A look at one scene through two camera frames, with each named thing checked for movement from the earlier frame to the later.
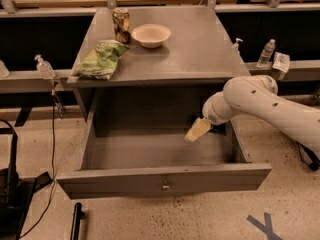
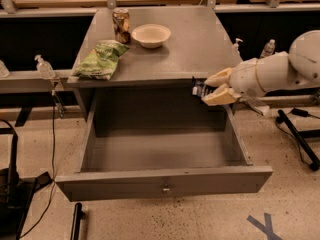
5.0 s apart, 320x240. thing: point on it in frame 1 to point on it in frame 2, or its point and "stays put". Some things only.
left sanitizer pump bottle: [44, 68] stays put
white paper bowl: [151, 35] stays put
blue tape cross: [267, 228] stays put
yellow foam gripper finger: [200, 127] to [242, 79]
